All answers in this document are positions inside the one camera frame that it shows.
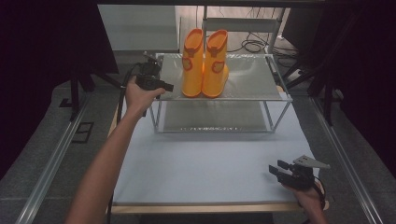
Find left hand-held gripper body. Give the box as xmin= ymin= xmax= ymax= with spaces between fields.
xmin=134 ymin=51 xmax=163 ymax=91

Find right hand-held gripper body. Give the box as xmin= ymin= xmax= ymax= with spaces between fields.
xmin=276 ymin=154 xmax=332 ymax=191

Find yellow rain boot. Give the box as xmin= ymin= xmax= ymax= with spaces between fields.
xmin=201 ymin=29 xmax=230 ymax=99
xmin=181 ymin=28 xmax=205 ymax=98

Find metal shoe rack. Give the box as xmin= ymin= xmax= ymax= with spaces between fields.
xmin=148 ymin=52 xmax=294 ymax=134

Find person's right hand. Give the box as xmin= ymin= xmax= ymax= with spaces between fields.
xmin=281 ymin=183 xmax=327 ymax=210

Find person's left hand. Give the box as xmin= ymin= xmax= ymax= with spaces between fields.
xmin=124 ymin=76 xmax=167 ymax=119

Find white board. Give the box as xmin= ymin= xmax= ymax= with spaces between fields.
xmin=97 ymin=4 xmax=181 ymax=53

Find light blue table mat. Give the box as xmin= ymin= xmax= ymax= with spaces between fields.
xmin=111 ymin=92 xmax=320 ymax=205

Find black metal stand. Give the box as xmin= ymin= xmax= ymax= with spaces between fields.
xmin=284 ymin=60 xmax=344 ymax=127
xmin=68 ymin=69 xmax=123 ymax=123

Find white metal stand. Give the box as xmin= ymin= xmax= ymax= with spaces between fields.
xmin=202 ymin=5 xmax=286 ymax=56

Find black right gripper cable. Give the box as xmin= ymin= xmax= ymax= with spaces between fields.
xmin=312 ymin=176 xmax=329 ymax=210

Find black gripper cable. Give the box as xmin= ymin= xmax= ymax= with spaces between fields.
xmin=116 ymin=63 xmax=142 ymax=125
xmin=312 ymin=176 xmax=329 ymax=210

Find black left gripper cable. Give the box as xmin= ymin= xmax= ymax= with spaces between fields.
xmin=116 ymin=63 xmax=142 ymax=125

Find aluminium rail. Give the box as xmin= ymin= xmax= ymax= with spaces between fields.
xmin=14 ymin=92 xmax=92 ymax=224
xmin=310 ymin=96 xmax=385 ymax=224

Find black floor cables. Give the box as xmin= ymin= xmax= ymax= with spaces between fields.
xmin=228 ymin=31 xmax=302 ymax=64

